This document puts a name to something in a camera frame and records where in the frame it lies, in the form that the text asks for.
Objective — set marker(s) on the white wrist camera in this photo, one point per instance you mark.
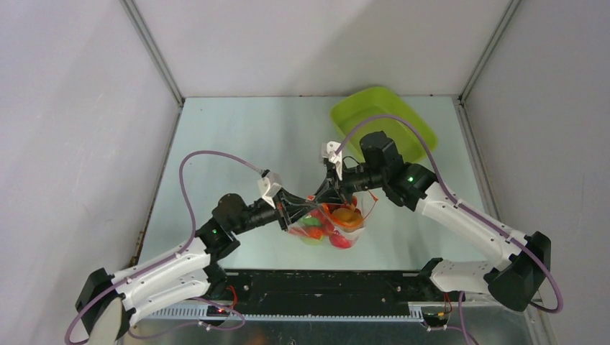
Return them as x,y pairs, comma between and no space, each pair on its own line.
332,153
269,185

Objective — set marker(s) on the brown kiwi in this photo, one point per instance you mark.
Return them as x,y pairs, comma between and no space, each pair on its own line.
347,218

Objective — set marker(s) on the green pear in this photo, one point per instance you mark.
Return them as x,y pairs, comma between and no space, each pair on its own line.
312,241

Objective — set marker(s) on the clear zip bag orange zipper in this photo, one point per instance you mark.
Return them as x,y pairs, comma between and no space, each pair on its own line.
334,224

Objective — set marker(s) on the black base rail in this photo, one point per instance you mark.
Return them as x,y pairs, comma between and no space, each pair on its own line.
323,293

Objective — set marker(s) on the green cucumber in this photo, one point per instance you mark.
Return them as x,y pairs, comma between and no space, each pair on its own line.
311,221

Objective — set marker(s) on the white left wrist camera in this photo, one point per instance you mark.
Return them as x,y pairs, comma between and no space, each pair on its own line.
269,185

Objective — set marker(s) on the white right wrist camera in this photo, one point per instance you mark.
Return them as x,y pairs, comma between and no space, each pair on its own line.
332,153

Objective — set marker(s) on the green plastic bin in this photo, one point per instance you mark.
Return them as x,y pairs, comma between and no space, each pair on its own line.
376,100

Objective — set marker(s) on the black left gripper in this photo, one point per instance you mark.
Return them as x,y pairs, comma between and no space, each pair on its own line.
293,205

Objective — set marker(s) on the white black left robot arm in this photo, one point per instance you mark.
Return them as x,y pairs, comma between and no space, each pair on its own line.
109,304

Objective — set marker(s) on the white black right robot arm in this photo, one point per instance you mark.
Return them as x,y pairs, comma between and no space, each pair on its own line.
515,264

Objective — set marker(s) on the red apple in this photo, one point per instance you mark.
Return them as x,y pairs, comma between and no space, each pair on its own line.
340,242

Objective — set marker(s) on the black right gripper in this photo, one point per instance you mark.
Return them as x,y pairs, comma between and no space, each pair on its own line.
334,187

